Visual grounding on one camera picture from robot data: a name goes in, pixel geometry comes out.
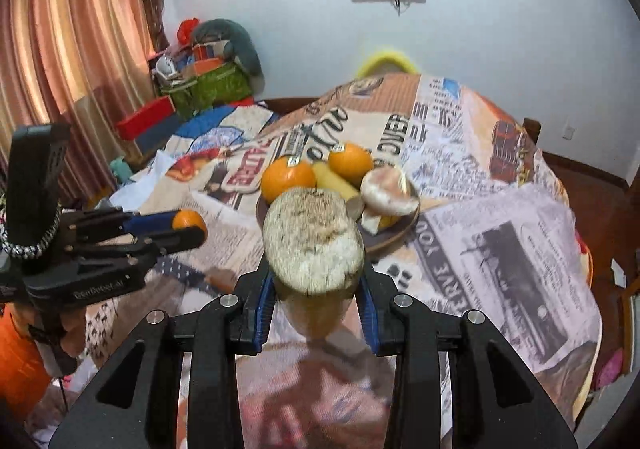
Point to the yellow banana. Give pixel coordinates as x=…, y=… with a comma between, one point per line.
x=337, y=184

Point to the orange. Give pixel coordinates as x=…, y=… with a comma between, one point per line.
x=352, y=164
x=287, y=179

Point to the red box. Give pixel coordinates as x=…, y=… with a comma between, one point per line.
x=147, y=118

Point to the green patterned storage box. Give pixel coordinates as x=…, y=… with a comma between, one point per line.
x=215, y=86

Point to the small tangerine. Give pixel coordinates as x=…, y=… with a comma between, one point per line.
x=189, y=220

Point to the printed blanket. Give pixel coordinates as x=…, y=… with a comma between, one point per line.
x=500, y=229

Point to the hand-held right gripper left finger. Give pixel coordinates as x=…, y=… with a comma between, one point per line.
x=262, y=299

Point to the white small fan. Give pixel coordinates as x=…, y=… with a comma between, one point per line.
x=167, y=69

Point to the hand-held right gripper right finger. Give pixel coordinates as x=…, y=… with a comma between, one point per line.
x=367, y=314

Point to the teal cloth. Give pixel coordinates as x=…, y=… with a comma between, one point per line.
x=121, y=168

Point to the red bag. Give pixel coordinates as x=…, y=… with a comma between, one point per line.
x=187, y=30

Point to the pomelo wedge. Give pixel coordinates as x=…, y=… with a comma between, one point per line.
x=310, y=234

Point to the orange striped curtain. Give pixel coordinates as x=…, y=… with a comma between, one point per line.
x=65, y=39

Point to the pink item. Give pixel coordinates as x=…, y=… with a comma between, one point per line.
x=610, y=369

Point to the yellow hoop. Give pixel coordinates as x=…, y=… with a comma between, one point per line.
x=385, y=56

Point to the person's left hand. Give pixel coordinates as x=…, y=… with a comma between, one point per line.
x=75, y=329

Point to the white wall outlet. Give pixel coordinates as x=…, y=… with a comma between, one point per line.
x=568, y=132

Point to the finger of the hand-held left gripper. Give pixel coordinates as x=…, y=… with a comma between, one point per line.
x=145, y=221
x=180, y=239

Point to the person's left forearm orange sleeve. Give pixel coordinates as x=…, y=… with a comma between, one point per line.
x=20, y=364

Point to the grey purple plate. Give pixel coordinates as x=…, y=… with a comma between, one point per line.
x=395, y=234

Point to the wooden bed post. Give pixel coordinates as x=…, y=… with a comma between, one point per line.
x=532, y=134

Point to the blue patterned quilt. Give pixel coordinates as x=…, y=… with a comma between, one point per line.
x=220, y=129

